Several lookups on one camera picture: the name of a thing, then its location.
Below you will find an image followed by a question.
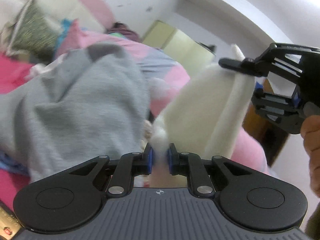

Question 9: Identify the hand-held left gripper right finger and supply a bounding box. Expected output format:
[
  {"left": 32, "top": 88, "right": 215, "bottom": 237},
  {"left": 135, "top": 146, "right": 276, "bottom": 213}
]
[{"left": 167, "top": 143, "right": 252, "bottom": 196}]

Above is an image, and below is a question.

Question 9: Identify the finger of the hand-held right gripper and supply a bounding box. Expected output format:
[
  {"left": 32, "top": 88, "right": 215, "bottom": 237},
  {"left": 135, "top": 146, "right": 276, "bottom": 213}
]
[
  {"left": 251, "top": 91, "right": 293, "bottom": 128},
  {"left": 219, "top": 57, "right": 271, "bottom": 77}
]

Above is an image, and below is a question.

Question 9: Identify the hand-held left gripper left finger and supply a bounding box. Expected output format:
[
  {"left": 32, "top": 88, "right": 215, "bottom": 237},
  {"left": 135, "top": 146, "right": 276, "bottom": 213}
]
[{"left": 69, "top": 142, "right": 154, "bottom": 196}]

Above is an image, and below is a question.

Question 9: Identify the cream fleece garment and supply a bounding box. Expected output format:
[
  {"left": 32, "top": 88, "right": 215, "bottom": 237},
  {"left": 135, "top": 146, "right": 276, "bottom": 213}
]
[{"left": 150, "top": 44, "right": 255, "bottom": 160}]

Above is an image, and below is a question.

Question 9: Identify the person's right forearm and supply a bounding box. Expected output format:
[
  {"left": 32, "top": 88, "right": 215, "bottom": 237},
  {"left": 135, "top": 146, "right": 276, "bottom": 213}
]
[{"left": 305, "top": 211, "right": 320, "bottom": 240}]

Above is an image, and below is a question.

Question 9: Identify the person's right hand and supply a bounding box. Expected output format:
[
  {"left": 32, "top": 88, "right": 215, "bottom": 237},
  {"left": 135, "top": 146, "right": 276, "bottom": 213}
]
[{"left": 301, "top": 115, "right": 320, "bottom": 198}]

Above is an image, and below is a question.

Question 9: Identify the wooden door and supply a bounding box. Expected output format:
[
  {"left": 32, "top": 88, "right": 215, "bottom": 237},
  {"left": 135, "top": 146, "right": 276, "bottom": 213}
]
[{"left": 242, "top": 79, "right": 290, "bottom": 167}]

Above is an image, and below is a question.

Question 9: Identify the pale yellow wardrobe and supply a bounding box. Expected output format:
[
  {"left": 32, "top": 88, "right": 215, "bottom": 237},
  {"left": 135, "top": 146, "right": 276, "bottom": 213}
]
[{"left": 142, "top": 20, "right": 217, "bottom": 57}]

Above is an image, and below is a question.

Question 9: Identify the pink grey quilt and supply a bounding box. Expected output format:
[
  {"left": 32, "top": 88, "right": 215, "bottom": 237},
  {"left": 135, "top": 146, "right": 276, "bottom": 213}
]
[{"left": 55, "top": 20, "right": 270, "bottom": 175}]

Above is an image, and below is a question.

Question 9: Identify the grey knit sweatshirt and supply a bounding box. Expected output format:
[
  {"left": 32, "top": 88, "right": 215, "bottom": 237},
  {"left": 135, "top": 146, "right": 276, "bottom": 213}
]
[{"left": 0, "top": 44, "right": 150, "bottom": 180}]

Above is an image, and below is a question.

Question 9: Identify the maroon cloth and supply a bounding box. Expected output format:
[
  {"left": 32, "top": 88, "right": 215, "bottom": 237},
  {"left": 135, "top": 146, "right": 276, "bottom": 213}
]
[{"left": 106, "top": 22, "right": 140, "bottom": 42}]

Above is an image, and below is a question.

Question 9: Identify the turquoise pillow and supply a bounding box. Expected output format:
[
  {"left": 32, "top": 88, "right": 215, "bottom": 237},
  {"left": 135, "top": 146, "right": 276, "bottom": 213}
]
[{"left": 56, "top": 17, "right": 75, "bottom": 45}]

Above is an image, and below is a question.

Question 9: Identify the pink floral blanket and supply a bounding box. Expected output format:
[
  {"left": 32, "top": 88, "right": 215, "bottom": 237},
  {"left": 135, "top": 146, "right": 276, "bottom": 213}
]
[{"left": 0, "top": 52, "right": 50, "bottom": 205}]

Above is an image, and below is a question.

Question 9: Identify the green patterned pillow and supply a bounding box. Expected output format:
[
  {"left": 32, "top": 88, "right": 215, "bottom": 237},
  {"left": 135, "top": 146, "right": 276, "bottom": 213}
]
[{"left": 2, "top": 0, "right": 60, "bottom": 55}]

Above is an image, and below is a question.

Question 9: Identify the pink white headboard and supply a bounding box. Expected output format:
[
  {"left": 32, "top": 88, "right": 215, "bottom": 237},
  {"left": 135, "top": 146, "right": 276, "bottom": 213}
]
[{"left": 0, "top": 0, "right": 113, "bottom": 34}]

